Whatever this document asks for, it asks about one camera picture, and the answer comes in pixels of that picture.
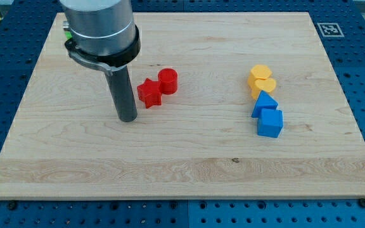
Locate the black pusher mount ring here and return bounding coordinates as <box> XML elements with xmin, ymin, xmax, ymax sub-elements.
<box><xmin>65</xmin><ymin>25</ymin><xmax>141</xmax><ymax>75</ymax></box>

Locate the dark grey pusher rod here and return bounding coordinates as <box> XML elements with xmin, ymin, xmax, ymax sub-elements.
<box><xmin>106</xmin><ymin>66</ymin><xmax>138</xmax><ymax>122</ymax></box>

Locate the red star block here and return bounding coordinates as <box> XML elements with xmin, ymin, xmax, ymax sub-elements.
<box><xmin>137</xmin><ymin>78</ymin><xmax>162</xmax><ymax>108</ymax></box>

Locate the red cylinder block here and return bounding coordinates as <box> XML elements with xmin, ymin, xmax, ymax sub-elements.
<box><xmin>158</xmin><ymin>68</ymin><xmax>178</xmax><ymax>95</ymax></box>

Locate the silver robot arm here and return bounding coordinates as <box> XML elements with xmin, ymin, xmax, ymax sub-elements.
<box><xmin>60</xmin><ymin>0</ymin><xmax>141</xmax><ymax>122</ymax></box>

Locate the yellow hexagon block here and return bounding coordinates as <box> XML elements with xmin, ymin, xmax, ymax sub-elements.
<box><xmin>247</xmin><ymin>65</ymin><xmax>272</xmax><ymax>88</ymax></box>

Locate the green block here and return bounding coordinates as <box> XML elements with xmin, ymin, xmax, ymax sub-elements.
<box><xmin>64</xmin><ymin>31</ymin><xmax>72</xmax><ymax>39</ymax></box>

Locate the wooden board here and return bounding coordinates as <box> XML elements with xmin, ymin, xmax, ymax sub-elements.
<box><xmin>0</xmin><ymin>12</ymin><xmax>365</xmax><ymax>201</ymax></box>

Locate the blue triangle block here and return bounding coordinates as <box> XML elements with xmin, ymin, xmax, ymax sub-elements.
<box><xmin>251</xmin><ymin>91</ymin><xmax>278</xmax><ymax>118</ymax></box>

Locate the yellow heart block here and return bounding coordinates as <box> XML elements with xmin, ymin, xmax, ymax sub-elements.
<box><xmin>251</xmin><ymin>78</ymin><xmax>277</xmax><ymax>100</ymax></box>

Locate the blue cube block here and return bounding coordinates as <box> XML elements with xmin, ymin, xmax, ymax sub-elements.
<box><xmin>257</xmin><ymin>108</ymin><xmax>283</xmax><ymax>138</ymax></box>

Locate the white fiducial marker tag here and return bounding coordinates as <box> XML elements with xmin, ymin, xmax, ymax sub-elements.
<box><xmin>317</xmin><ymin>22</ymin><xmax>344</xmax><ymax>37</ymax></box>

